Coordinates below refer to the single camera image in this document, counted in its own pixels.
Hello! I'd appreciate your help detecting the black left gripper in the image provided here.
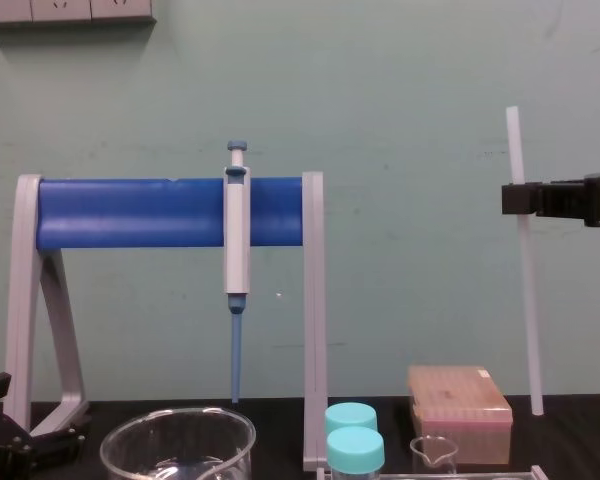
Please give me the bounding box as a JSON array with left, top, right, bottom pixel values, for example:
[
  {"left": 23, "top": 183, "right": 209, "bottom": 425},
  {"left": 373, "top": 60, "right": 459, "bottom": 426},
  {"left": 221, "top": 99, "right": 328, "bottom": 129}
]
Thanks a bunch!
[{"left": 0, "top": 371, "right": 93, "bottom": 480}]

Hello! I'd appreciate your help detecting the white stirring rod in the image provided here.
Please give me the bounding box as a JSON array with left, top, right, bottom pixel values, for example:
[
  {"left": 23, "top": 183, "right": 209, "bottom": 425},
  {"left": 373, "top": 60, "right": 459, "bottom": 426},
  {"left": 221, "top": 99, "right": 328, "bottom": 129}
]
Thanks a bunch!
[{"left": 504, "top": 104, "right": 547, "bottom": 418}]

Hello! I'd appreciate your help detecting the large glass beaker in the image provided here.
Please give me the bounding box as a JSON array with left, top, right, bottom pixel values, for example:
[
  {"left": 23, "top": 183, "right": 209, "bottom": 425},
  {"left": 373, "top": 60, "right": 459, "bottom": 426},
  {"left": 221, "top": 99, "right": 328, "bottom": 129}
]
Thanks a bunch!
[{"left": 98, "top": 405, "right": 258, "bottom": 480}]

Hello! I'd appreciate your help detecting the orange pipette tip box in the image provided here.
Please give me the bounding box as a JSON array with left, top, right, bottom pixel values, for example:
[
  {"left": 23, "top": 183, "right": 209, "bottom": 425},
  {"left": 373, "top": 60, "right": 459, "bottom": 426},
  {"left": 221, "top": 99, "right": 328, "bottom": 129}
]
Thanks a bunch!
[{"left": 406, "top": 364, "right": 514, "bottom": 464}]

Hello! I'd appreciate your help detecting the grey and blue pipette stand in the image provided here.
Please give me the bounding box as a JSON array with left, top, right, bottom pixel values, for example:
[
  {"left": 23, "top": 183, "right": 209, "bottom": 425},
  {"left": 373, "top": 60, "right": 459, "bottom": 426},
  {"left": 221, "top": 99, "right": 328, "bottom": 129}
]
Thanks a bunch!
[{"left": 3, "top": 171, "right": 330, "bottom": 474}]

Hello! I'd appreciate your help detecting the black table cloth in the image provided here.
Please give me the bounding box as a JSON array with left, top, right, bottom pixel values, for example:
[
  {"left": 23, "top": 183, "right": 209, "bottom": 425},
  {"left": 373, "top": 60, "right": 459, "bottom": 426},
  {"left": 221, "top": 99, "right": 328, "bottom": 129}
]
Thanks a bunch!
[{"left": 0, "top": 396, "right": 600, "bottom": 480}]

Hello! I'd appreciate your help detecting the small glass beaker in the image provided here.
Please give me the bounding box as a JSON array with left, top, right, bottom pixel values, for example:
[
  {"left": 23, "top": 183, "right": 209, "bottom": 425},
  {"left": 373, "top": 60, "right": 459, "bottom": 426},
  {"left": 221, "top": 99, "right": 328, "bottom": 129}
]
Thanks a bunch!
[{"left": 409, "top": 434, "right": 461, "bottom": 474}]

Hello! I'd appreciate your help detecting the white and blue pipette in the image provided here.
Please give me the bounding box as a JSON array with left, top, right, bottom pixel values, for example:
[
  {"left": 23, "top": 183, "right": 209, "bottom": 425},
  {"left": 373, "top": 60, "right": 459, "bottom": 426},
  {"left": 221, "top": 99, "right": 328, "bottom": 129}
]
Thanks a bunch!
[{"left": 222, "top": 139, "right": 253, "bottom": 405}]

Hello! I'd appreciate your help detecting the teal capped sample tube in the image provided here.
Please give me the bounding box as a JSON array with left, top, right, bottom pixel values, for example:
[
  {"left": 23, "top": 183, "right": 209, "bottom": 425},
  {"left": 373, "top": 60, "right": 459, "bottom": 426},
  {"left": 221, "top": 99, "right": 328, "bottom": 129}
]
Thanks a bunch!
[
  {"left": 323, "top": 400, "right": 379, "bottom": 437},
  {"left": 325, "top": 425, "right": 387, "bottom": 480}
]

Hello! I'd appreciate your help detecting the clear plastic tube rack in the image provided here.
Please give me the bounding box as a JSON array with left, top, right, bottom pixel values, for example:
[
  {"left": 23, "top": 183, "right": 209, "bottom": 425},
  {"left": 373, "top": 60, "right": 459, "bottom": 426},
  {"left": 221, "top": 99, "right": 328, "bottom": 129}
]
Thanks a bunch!
[{"left": 316, "top": 463, "right": 549, "bottom": 480}]

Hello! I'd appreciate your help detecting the white wall socket panel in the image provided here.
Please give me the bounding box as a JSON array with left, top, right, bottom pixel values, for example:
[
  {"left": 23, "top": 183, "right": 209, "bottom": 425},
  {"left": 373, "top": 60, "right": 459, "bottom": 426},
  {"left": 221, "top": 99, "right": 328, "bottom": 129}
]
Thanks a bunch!
[{"left": 0, "top": 0, "right": 159, "bottom": 32}]

